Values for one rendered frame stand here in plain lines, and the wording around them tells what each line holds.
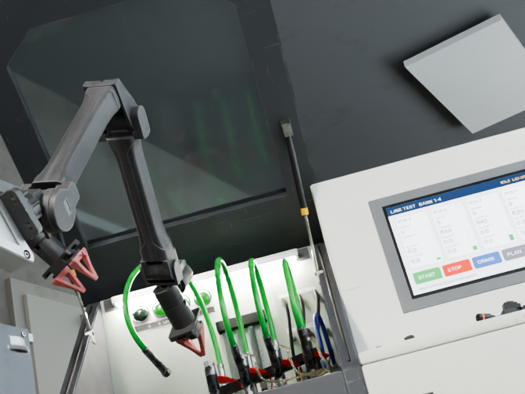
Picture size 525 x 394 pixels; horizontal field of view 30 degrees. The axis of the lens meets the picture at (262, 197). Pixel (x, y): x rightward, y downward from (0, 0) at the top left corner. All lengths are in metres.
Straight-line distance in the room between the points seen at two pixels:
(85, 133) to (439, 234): 1.00
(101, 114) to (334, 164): 4.95
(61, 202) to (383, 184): 1.11
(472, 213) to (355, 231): 0.30
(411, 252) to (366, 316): 0.21
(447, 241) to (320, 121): 3.81
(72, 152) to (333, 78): 4.07
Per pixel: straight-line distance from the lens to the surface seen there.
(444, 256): 2.46
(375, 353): 2.10
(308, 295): 2.71
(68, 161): 1.83
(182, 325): 2.29
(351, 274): 2.46
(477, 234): 2.49
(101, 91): 2.00
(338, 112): 6.19
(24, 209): 1.64
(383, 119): 6.44
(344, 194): 2.60
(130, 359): 2.76
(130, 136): 2.07
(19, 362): 1.72
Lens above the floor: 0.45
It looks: 25 degrees up
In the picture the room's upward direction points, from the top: 14 degrees counter-clockwise
